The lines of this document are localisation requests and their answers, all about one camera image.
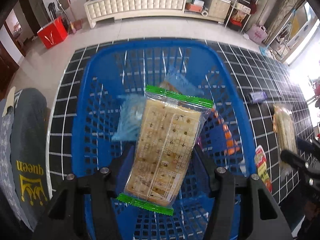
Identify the teal net snack pack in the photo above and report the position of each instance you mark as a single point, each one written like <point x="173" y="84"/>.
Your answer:
<point x="131" y="112"/>

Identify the white metal shelf rack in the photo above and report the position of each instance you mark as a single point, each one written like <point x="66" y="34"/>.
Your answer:
<point x="239" y="13"/>

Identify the grey queen shirt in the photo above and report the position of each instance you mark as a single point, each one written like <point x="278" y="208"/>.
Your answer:
<point x="23" y="155"/>

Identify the cream TV cabinet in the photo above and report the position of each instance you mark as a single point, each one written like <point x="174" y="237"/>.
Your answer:
<point x="212" y="10"/>

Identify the pink tote bag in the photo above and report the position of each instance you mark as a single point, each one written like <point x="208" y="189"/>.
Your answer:
<point x="257" y="33"/>

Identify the green-sealed cracker pack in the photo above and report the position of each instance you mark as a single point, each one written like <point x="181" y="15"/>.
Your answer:
<point x="171" y="125"/>

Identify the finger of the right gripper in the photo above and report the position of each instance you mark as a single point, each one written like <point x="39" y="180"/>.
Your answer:
<point x="308" y="146"/>
<point x="298" y="163"/>

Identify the red yellow snack pouch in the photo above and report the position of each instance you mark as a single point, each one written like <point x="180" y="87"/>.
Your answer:
<point x="261" y="165"/>

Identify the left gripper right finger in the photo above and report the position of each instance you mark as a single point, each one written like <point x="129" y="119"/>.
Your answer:
<point x="219" y="184"/>

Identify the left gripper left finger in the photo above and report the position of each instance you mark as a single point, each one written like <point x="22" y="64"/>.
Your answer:
<point x="108" y="184"/>

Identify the black white grid tablecloth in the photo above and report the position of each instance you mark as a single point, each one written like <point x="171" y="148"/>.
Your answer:
<point x="260" y="81"/>

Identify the orange snack bar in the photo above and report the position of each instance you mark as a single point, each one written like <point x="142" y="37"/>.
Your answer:
<point x="232" y="145"/>

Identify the purple blue tissue pack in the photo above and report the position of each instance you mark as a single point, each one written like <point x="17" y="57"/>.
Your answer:
<point x="256" y="97"/>

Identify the beige curtain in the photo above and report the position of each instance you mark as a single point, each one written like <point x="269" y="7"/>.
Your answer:
<point x="278" y="13"/>

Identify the red paper bag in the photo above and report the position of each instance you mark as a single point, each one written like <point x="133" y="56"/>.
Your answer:
<point x="53" y="33"/>

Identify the clear cracker pack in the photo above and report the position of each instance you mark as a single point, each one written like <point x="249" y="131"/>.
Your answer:
<point x="284" y="128"/>

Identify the blue bear cookie bag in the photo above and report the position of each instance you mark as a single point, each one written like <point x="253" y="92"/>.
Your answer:
<point x="176" y="82"/>

